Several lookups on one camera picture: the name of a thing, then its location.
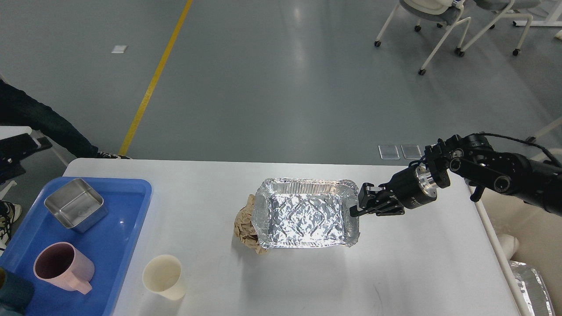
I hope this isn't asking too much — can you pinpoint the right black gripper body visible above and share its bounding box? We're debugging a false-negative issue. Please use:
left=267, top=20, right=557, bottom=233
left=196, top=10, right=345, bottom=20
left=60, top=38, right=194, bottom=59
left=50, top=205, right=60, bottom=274
left=386, top=164, right=439, bottom=209

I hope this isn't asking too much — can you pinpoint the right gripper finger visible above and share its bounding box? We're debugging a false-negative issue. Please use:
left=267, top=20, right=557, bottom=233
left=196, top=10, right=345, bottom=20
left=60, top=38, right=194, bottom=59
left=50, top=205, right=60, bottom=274
left=349, top=203, right=405, bottom=218
left=358, top=183, right=396, bottom=209

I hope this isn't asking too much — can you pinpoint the aluminium foil tray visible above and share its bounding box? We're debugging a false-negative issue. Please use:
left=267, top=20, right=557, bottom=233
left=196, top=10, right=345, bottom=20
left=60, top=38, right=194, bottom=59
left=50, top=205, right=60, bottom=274
left=251, top=178, right=360, bottom=249

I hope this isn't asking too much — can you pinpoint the steel rectangular container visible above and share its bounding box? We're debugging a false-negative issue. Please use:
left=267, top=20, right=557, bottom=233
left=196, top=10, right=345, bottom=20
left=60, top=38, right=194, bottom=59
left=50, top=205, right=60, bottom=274
left=44, top=178, right=109, bottom=234

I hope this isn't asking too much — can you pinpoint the pink mug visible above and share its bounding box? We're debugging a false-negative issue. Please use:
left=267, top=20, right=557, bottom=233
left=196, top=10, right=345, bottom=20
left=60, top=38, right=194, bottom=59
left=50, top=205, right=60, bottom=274
left=33, top=242, right=96, bottom=294

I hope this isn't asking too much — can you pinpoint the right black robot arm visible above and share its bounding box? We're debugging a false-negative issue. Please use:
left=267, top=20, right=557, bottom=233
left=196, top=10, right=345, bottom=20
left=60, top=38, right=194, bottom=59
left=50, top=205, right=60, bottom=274
left=349, top=133, right=562, bottom=218

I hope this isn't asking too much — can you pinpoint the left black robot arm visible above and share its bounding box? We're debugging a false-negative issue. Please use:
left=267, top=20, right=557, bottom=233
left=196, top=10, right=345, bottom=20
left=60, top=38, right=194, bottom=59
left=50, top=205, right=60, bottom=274
left=0, top=133, right=53, bottom=184

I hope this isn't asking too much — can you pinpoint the right floor outlet plate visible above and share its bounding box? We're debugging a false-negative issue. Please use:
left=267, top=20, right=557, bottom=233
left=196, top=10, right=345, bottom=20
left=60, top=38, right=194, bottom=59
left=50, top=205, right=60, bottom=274
left=400, top=144, right=423, bottom=160

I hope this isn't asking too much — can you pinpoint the floor outlet plate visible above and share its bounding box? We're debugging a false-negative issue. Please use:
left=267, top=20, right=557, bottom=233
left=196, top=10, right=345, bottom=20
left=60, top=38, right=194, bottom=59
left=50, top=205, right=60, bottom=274
left=400, top=144, right=423, bottom=160
left=378, top=145, right=401, bottom=160

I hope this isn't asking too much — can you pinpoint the left floor outlet plate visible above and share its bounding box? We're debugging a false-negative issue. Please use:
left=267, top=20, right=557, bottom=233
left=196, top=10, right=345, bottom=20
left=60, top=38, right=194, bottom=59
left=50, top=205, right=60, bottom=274
left=378, top=145, right=401, bottom=160

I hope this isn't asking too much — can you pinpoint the paper cup in bin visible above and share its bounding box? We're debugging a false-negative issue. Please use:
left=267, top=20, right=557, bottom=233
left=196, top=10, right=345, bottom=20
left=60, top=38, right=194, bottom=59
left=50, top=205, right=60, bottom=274
left=497, top=234, right=520, bottom=260

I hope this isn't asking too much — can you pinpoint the chair leg with caster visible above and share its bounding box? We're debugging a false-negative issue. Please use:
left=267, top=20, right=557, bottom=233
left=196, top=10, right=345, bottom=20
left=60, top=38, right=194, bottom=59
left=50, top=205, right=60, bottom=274
left=525, top=116, right=562, bottom=144

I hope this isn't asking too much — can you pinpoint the crumpled brown paper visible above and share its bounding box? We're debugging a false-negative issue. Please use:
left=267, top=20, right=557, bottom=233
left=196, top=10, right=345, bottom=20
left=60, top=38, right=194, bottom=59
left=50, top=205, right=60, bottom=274
left=234, top=194, right=268, bottom=255

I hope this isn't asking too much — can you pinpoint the beige plastic bin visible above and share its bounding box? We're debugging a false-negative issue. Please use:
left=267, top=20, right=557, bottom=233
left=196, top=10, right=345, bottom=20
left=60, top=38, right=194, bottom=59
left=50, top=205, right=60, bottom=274
left=480, top=190, right=562, bottom=316

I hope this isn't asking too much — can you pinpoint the foil tray in bin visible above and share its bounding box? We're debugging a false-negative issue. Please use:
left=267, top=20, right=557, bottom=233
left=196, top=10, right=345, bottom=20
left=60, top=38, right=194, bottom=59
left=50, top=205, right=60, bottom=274
left=508, top=260, right=555, bottom=316

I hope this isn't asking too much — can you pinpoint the white office chair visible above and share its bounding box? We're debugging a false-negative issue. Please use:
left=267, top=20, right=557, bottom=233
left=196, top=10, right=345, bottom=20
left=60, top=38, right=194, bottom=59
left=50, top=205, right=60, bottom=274
left=373, top=0, right=472, bottom=76
left=454, top=0, right=543, bottom=57

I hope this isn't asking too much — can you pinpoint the cream paper cup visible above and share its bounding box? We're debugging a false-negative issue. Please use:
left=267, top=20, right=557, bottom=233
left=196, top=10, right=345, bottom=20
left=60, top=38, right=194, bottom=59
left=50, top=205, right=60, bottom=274
left=142, top=255, right=187, bottom=301

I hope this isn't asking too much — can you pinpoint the small white floor plate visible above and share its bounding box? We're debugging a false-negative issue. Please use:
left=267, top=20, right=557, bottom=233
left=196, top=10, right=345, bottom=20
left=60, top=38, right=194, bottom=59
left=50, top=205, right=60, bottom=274
left=111, top=45, right=128, bottom=54

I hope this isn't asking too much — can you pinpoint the blue plastic tray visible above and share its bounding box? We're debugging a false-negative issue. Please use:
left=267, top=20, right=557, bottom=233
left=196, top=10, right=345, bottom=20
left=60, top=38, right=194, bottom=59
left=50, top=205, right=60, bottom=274
left=0, top=177, right=152, bottom=316

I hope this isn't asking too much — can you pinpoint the black white sneaker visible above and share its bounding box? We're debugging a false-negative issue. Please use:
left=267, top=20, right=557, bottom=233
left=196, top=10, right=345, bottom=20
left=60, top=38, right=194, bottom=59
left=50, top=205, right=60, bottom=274
left=0, top=200, right=22, bottom=253

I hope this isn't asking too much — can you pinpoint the person in dark jeans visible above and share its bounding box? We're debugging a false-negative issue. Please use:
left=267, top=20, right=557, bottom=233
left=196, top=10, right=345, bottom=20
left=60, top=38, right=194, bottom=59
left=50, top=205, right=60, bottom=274
left=0, top=80, right=128, bottom=159

